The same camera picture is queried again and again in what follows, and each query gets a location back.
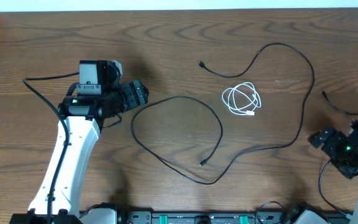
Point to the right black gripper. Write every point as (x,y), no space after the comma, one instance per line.
(330,147)

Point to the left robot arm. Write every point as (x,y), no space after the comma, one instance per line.
(98,95)

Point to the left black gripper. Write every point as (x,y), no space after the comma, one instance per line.
(130,96)

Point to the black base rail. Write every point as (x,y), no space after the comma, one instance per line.
(197,217)

